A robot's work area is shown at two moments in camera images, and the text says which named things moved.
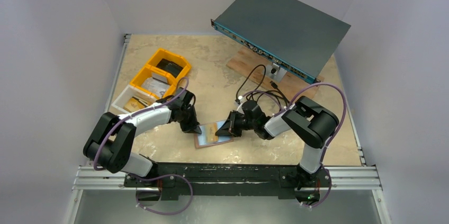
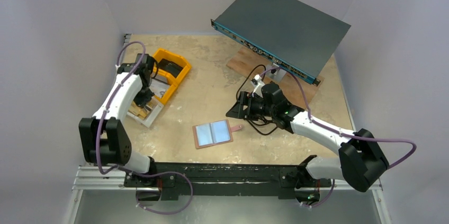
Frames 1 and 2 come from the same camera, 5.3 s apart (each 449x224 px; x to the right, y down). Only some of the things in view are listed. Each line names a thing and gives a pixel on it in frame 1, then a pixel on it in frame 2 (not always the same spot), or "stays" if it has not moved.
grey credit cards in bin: x=157 y=84 stays
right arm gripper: x=232 y=123 → x=247 y=104
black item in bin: x=171 y=68 stays
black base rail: x=229 y=181 stays
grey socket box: x=274 y=72 stays
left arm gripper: x=192 y=126 → x=141 y=101
